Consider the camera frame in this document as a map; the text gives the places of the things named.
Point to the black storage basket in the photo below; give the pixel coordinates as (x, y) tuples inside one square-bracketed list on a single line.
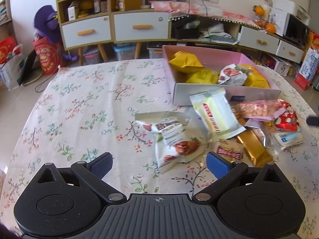
[(186, 27)]

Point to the pale yellow wafer packet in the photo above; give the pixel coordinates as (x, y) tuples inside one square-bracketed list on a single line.
[(217, 115)]

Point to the golden brown snack bar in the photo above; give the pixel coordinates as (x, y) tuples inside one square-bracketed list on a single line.
[(254, 149)]

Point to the orange fruit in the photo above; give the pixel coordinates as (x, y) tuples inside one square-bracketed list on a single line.
[(258, 10)]

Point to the white nut snack bag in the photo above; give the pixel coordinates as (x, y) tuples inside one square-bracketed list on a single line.
[(176, 140)]

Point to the low wooden tv stand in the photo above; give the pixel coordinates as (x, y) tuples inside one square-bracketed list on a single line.
[(287, 42)]

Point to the red gift bag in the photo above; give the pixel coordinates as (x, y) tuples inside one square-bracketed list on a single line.
[(50, 55)]

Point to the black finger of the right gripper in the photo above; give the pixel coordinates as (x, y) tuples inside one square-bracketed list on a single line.
[(312, 121)]

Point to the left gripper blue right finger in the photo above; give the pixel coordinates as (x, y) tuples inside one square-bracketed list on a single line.
[(227, 173)]

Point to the floral tablecloth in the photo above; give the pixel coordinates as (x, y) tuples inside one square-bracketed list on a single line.
[(89, 110)]

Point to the wooden cabinet with white drawers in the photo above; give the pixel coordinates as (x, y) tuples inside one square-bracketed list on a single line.
[(112, 26)]

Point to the small brown label candy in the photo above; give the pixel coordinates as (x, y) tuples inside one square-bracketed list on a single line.
[(230, 150)]

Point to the red foil candy pack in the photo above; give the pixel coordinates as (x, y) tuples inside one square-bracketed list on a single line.
[(288, 121)]

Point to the large yellow snack bag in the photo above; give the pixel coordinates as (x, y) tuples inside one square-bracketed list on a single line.
[(186, 62)]

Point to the pink patterned runner cloth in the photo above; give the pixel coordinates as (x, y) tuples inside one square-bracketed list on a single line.
[(179, 9)]

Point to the pink biscuit packet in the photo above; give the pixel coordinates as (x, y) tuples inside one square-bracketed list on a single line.
[(262, 110)]

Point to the purple plush toy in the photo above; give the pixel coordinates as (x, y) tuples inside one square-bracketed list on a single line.
[(46, 23)]

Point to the red white shopping bag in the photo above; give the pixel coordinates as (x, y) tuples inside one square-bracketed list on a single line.
[(12, 63)]

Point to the pink shallow cardboard box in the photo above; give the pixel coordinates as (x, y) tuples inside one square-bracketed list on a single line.
[(258, 86)]

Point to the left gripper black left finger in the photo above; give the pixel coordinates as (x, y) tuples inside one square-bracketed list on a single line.
[(90, 175)]

